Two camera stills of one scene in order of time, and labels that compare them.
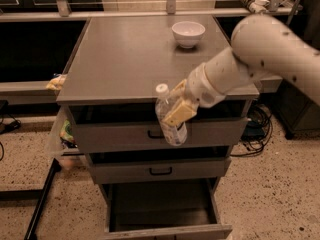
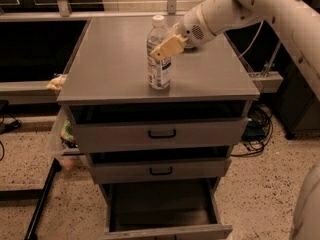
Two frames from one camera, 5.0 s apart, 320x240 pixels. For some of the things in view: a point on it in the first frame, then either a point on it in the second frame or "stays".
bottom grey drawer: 176,209 stays
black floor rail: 34,194 stays
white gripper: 202,88 to 194,31
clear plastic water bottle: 175,134 to 159,70
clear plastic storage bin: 62,140 stays
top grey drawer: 102,128 stays
